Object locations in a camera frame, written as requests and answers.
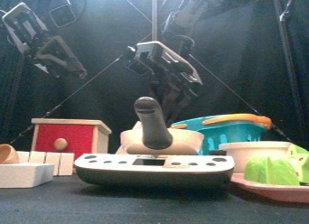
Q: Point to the green toy lime wedge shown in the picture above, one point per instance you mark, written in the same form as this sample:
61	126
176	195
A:
271	172

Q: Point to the red wooden drawer box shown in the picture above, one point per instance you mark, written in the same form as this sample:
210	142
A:
69	137

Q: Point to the black side frame pole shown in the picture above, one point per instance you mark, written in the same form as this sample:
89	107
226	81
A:
289	59

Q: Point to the white wooden block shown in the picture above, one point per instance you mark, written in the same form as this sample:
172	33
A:
52	163
22	156
36	157
67	164

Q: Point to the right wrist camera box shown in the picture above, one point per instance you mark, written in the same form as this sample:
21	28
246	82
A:
137	66

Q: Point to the white and grey toy scale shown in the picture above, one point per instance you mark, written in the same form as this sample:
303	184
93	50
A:
154	170

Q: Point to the vertical metal frame pole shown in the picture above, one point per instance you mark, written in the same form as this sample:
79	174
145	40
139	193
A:
154	16

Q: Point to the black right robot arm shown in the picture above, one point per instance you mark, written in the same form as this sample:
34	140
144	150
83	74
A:
187	18

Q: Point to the grey toy pestle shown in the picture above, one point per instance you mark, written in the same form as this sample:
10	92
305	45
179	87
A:
152	125

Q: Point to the white flat wooden box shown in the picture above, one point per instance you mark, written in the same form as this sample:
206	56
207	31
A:
22	175

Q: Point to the white plastic cup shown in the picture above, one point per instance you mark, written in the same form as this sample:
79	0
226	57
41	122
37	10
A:
252	152

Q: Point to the green toy star fruit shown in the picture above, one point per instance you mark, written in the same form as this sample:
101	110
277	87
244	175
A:
301	164

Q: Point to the pink toy plate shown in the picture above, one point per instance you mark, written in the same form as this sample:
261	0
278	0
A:
273	190

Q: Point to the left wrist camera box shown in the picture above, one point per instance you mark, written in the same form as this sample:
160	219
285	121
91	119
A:
61	14

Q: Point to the white toy mortar bowl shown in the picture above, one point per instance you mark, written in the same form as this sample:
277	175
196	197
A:
182	140

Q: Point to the small wooden bowl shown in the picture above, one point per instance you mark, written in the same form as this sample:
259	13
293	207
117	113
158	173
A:
6	154

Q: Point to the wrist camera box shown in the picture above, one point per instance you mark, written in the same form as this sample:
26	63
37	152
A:
61	14
137	66

